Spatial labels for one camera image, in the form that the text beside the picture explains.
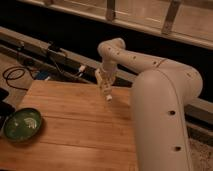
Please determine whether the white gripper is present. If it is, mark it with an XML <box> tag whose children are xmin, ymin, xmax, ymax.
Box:
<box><xmin>95</xmin><ymin>60</ymin><xmax>117</xmax><ymax>87</ymax></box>

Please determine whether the white plastic bottle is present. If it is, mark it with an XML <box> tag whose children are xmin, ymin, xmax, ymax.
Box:
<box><xmin>98</xmin><ymin>76</ymin><xmax>112</xmax><ymax>101</ymax></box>

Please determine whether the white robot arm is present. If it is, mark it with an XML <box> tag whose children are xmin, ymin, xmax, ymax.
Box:
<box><xmin>95</xmin><ymin>38</ymin><xmax>203</xmax><ymax>171</ymax></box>

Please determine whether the green ceramic bowl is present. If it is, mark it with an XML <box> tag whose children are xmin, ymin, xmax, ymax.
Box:
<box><xmin>3</xmin><ymin>108</ymin><xmax>43</xmax><ymax>142</ymax></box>

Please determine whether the blue object on floor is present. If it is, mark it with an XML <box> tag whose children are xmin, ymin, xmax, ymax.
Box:
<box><xmin>34</xmin><ymin>71</ymin><xmax>50</xmax><ymax>80</ymax></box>

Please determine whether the black power adapter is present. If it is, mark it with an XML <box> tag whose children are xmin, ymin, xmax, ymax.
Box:
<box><xmin>46</xmin><ymin>42</ymin><xmax>67</xmax><ymax>56</ymax></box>

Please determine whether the black object at left edge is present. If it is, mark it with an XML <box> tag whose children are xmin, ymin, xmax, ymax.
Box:
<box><xmin>0</xmin><ymin>87</ymin><xmax>15</xmax><ymax>130</ymax></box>

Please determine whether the white cable plug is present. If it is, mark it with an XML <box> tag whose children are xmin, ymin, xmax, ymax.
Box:
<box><xmin>76</xmin><ymin>65</ymin><xmax>87</xmax><ymax>77</ymax></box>

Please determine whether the black coiled cable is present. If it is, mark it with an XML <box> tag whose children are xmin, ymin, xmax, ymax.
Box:
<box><xmin>2</xmin><ymin>65</ymin><xmax>34</xmax><ymax>91</ymax></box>

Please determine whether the wooden railing frame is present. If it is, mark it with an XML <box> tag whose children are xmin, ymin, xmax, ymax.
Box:
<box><xmin>19</xmin><ymin>0</ymin><xmax>213</xmax><ymax>50</ymax></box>

